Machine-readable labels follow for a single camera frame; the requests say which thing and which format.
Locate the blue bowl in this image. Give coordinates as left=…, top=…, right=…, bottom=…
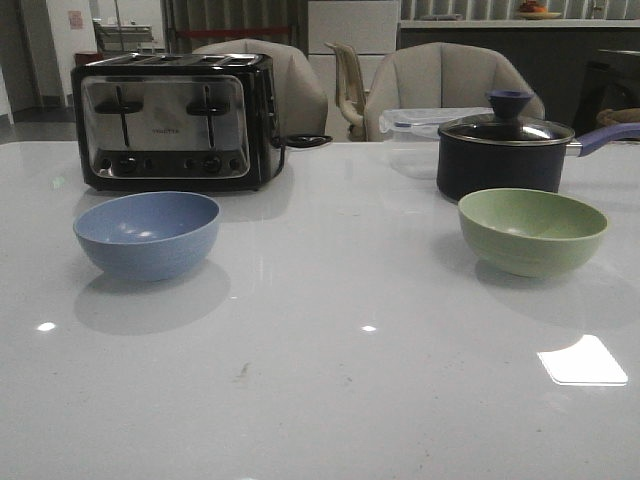
left=73, top=191, right=221, bottom=281

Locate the green bowl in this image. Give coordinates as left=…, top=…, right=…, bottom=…
left=458, top=188, right=609, bottom=278

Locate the left beige armchair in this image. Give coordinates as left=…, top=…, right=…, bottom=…
left=193, top=39, right=328, bottom=136

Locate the beige armchair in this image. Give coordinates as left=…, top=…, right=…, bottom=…
left=193, top=39, right=328, bottom=136
left=364, top=42, right=532, bottom=142

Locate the clear plastic storage container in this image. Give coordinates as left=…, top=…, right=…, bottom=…
left=379, top=107, right=491, bottom=180

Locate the cream wooden chair back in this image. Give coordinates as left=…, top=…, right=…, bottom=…
left=325, top=42, right=367, bottom=141

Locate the right beige armchair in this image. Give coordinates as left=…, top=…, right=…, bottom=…
left=364, top=42, right=532, bottom=142

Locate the dark blue saucepan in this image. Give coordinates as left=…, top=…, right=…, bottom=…
left=436, top=122, right=639, bottom=201

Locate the black and chrome toaster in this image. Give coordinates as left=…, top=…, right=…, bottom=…
left=71, top=53, right=285, bottom=192

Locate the glass pot lid blue knob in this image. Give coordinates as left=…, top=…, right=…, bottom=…
left=438, top=90, right=574, bottom=146

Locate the white refrigerator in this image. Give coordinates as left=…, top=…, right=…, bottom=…
left=307, top=1, right=400, bottom=102

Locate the metal cart in hallway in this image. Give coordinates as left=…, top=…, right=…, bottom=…
left=93, top=19, right=154, bottom=52

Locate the red trash bin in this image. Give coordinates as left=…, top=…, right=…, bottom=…
left=74, top=51, right=102, bottom=66

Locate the fruit bowl on counter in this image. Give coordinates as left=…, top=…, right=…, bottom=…
left=515, top=0, right=562, bottom=20

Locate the black toaster power cord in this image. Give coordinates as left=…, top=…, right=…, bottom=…
left=273, top=133, right=334, bottom=150

